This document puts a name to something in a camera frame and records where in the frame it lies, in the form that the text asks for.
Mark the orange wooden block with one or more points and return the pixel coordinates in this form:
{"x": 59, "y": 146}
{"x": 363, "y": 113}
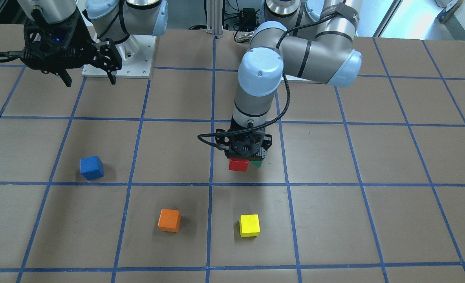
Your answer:
{"x": 169, "y": 220}

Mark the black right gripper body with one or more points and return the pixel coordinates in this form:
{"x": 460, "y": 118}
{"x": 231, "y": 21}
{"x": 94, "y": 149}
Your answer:
{"x": 80, "y": 41}

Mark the blue wooden block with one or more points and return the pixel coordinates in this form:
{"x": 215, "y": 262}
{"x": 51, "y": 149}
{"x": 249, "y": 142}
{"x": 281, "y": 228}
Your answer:
{"x": 91, "y": 167}

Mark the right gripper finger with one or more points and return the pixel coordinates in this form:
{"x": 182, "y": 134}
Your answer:
{"x": 66, "y": 78}
{"x": 111, "y": 74}

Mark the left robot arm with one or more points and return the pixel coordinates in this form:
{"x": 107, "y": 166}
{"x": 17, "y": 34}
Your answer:
{"x": 294, "y": 40}

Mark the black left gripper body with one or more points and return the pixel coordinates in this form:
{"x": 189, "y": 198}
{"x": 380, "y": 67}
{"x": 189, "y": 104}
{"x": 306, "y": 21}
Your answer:
{"x": 266, "y": 144}

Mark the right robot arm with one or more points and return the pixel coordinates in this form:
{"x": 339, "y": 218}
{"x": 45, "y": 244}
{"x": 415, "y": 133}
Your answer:
{"x": 114, "y": 19}

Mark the yellow wooden block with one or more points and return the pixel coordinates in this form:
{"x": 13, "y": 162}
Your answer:
{"x": 249, "y": 225}

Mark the red wooden block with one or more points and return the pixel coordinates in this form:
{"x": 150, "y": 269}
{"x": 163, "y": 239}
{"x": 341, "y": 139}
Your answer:
{"x": 238, "y": 165}

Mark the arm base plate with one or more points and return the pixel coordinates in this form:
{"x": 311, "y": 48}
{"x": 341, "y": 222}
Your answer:
{"x": 134, "y": 63}

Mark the green wooden block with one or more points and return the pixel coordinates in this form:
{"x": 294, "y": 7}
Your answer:
{"x": 257, "y": 162}

